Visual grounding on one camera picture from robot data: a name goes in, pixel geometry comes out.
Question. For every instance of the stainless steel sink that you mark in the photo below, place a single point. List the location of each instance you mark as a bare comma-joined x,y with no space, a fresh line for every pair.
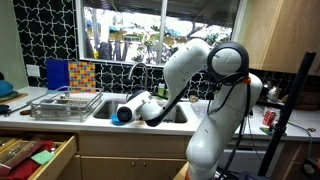
103,110

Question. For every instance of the black camera boom bar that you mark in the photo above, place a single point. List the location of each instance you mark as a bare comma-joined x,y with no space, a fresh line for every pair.
266,104

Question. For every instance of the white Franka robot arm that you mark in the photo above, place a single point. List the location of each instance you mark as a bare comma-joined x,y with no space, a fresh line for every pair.
216,133

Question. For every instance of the wooden board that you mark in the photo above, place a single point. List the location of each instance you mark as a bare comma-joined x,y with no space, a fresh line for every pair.
13,98

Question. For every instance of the blue cutting board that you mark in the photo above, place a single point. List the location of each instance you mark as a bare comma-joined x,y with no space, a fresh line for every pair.
57,74

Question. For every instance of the small cat figurine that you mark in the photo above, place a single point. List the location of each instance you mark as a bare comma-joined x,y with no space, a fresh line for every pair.
273,93

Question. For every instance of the wooden base cabinet doors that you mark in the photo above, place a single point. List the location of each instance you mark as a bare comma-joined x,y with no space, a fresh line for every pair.
110,168

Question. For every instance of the kitchen window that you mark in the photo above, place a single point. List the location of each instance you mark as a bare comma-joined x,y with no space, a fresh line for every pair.
133,33

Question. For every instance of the black tripod pole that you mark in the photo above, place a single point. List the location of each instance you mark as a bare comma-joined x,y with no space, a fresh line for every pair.
286,110

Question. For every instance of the colourful checkered board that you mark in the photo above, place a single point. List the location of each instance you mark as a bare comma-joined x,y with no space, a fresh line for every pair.
80,76

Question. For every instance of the red cloth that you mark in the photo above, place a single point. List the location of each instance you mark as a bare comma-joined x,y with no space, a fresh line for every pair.
25,168

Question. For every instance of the green cloth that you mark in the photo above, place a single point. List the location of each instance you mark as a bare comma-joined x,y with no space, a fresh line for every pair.
265,131

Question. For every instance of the white dishwasher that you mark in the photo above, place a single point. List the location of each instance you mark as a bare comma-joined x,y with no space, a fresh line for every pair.
246,160

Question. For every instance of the open wooden drawer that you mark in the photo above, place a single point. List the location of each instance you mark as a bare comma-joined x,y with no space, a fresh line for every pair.
56,160

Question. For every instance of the teal kettle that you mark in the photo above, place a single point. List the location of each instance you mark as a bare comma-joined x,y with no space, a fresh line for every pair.
5,88

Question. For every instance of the curved steel faucet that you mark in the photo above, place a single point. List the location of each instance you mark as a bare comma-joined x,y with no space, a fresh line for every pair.
140,68

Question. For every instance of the red soda can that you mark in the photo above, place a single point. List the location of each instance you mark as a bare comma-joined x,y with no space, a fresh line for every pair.
269,117

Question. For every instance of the tall green soap bottle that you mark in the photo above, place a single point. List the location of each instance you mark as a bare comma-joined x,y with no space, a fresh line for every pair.
161,89

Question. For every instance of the wooden wall cabinet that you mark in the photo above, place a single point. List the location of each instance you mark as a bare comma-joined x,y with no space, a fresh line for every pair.
280,33

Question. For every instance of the white wall switch plate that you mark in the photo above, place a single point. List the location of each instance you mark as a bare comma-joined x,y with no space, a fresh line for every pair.
33,70

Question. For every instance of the green sponge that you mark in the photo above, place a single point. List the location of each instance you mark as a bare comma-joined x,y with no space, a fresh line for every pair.
42,157

